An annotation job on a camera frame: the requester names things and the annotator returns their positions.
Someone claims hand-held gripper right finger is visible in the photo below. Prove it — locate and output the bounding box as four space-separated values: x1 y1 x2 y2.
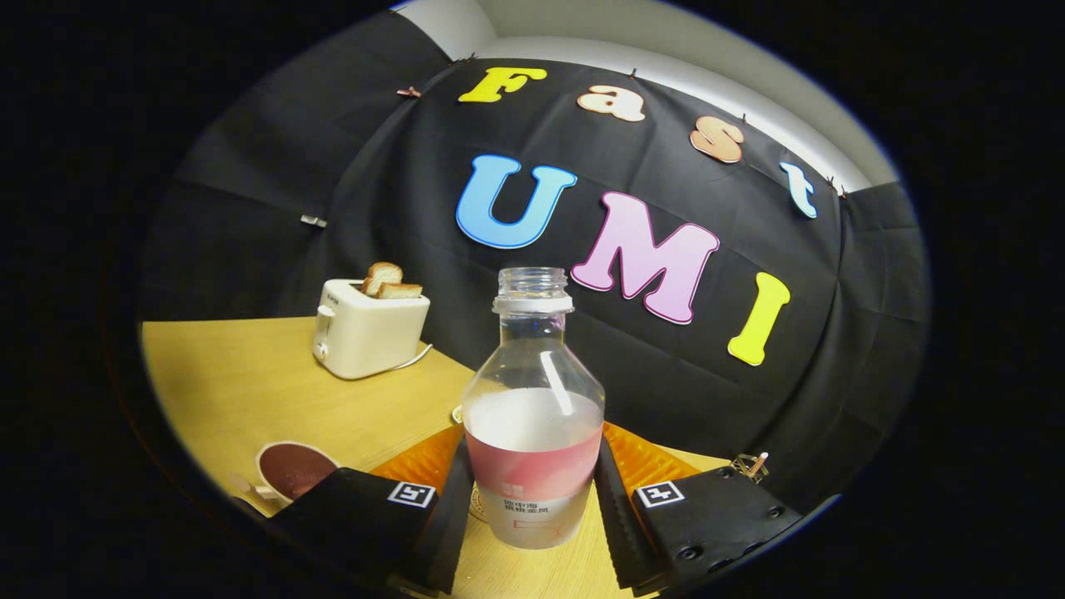
592 423 804 598

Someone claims rounded toast slice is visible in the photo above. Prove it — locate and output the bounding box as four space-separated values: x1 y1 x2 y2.
362 262 404 297

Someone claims wooden table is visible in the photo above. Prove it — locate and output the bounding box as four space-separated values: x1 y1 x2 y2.
141 316 733 599

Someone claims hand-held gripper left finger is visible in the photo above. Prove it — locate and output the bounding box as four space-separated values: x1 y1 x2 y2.
266 424 475 596

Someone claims cream cup with wooden handle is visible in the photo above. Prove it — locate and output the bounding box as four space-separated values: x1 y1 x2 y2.
229 441 340 507

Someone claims cream toaster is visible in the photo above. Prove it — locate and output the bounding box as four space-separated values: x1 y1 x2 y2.
312 280 432 381

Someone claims clear juice bottle pink label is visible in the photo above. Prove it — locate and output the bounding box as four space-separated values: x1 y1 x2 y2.
462 268 607 552

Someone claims black backdrop cloth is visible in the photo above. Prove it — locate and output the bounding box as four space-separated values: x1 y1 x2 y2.
137 10 931 508

